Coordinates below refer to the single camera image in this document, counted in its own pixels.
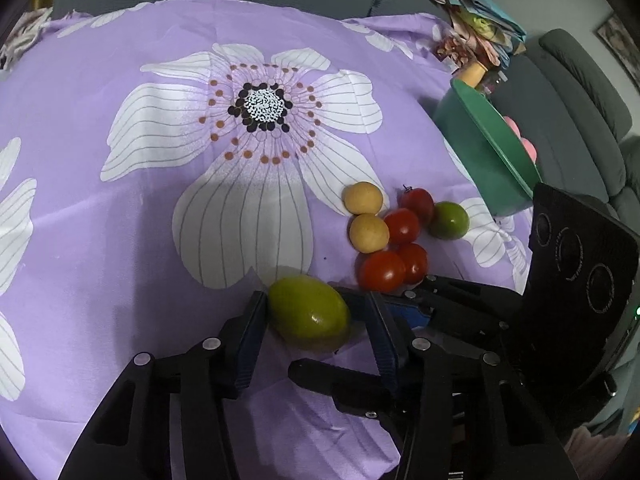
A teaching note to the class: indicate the green tomato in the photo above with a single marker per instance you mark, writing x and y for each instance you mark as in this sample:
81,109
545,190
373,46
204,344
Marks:
309,314
450,221

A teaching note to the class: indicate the framed wall painting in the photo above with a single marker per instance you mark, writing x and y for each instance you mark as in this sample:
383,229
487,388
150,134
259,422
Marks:
617,38

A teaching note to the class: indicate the yellow bottle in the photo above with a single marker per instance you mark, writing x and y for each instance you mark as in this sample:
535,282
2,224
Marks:
472,73

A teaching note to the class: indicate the green plastic bowl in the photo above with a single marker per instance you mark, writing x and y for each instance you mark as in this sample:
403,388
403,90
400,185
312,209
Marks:
491,153

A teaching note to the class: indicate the purple floral tablecloth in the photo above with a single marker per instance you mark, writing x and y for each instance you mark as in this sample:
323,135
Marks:
160,163

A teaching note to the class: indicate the yellow-brown longan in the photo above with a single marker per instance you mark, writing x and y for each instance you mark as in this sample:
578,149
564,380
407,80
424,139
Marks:
363,198
368,233

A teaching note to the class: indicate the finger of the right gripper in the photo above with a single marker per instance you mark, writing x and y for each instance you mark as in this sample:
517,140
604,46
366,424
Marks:
425,393
463,309

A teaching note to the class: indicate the grey sofa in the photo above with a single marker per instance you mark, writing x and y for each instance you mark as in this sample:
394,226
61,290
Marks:
560,90

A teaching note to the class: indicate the pink plush toy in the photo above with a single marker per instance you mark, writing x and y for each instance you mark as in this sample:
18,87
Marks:
529,146

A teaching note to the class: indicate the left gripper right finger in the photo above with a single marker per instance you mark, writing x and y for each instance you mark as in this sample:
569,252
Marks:
424,454

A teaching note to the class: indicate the red tomato with stem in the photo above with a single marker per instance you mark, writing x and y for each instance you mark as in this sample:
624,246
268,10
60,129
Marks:
419,201

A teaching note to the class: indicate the stack of folded clothes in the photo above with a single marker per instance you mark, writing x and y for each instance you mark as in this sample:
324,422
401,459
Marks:
487,30

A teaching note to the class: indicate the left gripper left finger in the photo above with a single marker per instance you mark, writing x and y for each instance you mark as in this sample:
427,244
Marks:
128,436

